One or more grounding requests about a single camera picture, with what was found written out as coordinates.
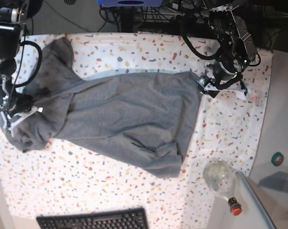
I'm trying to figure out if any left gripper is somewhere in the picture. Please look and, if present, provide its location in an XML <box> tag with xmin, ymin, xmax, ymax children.
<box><xmin>197</xmin><ymin>61</ymin><xmax>251</xmax><ymax>100</ymax></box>

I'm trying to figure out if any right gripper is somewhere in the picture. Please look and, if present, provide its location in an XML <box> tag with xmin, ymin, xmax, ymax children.
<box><xmin>0</xmin><ymin>93</ymin><xmax>43</xmax><ymax>137</ymax></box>

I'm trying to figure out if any grey t-shirt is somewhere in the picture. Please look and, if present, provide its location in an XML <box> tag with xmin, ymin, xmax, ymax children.
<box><xmin>5</xmin><ymin>38</ymin><xmax>202</xmax><ymax>178</ymax></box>

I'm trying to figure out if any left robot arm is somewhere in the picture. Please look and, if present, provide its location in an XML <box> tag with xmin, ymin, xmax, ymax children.
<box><xmin>180</xmin><ymin>0</ymin><xmax>261</xmax><ymax>100</ymax></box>

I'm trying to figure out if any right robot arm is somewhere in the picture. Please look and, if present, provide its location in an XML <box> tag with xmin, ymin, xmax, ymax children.
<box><xmin>0</xmin><ymin>0</ymin><xmax>43</xmax><ymax>136</ymax></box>

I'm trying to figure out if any terrazzo pattern tablecloth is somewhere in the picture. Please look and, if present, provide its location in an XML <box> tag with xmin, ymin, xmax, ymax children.
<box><xmin>0</xmin><ymin>33</ymin><xmax>273</xmax><ymax>229</ymax></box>

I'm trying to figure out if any clear bottle with red cap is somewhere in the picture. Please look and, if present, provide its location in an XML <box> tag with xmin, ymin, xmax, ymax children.
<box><xmin>203</xmin><ymin>158</ymin><xmax>242</xmax><ymax>216</ymax></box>

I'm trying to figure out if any green tape roll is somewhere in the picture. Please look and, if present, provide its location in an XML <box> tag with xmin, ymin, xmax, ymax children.
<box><xmin>271</xmin><ymin>152</ymin><xmax>284</xmax><ymax>167</ymax></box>

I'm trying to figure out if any blue box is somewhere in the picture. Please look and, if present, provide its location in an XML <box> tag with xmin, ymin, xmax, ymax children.
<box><xmin>97</xmin><ymin>0</ymin><xmax>172</xmax><ymax>7</ymax></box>

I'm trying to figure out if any black keyboard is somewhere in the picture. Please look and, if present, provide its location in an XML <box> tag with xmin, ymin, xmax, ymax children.
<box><xmin>36</xmin><ymin>208</ymin><xmax>149</xmax><ymax>229</ymax></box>

